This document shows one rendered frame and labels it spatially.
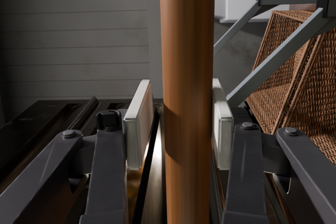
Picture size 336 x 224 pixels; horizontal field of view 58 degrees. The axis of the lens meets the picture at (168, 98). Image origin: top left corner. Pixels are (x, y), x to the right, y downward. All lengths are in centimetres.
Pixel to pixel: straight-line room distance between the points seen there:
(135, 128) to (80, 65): 367
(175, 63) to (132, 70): 350
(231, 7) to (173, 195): 270
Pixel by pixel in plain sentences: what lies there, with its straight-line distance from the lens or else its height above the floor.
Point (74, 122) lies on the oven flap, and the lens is 151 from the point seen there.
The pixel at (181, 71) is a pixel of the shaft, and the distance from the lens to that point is 17.
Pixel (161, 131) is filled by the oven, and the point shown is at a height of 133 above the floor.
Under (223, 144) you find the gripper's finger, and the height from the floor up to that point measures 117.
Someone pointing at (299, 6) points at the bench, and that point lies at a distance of 181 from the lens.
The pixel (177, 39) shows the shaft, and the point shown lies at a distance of 16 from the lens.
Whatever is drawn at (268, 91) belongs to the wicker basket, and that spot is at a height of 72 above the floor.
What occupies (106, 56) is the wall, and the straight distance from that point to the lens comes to 371.
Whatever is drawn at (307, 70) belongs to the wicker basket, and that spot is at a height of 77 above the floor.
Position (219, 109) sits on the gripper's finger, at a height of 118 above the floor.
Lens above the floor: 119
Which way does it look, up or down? 3 degrees up
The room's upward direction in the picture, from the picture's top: 91 degrees counter-clockwise
